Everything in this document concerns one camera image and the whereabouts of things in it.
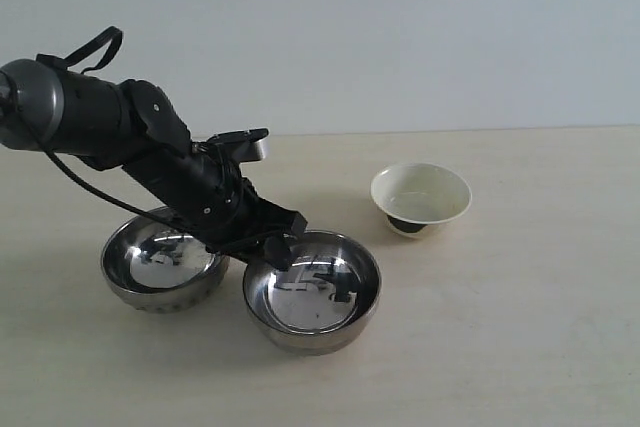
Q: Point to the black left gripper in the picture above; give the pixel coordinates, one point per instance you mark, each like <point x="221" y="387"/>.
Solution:
<point x="219" y="207"/>

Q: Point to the smooth steel bowl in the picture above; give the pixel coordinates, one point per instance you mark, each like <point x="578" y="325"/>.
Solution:
<point x="322" y="302"/>

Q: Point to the ribbed steel bowl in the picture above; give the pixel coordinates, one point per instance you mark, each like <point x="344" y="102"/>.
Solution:
<point x="156" y="269"/>

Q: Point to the white ceramic bowl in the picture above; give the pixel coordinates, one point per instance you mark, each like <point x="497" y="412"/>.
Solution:
<point x="418" y="198"/>

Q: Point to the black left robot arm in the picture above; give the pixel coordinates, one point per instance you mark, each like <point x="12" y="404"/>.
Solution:
<point x="133" y="126"/>

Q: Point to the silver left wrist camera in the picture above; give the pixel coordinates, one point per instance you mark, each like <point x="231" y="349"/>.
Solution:
<point x="242" y="146"/>

